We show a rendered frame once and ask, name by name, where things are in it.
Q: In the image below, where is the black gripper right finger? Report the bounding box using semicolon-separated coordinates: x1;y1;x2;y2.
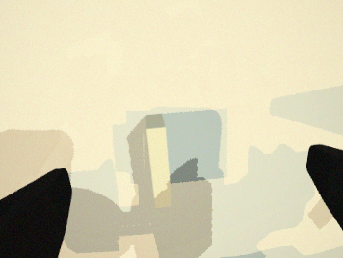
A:
305;144;343;231

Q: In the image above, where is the cream rectangular block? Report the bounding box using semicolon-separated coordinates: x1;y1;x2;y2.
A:
145;114;172;207

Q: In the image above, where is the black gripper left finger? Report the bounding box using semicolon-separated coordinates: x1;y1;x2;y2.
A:
0;168;71;258

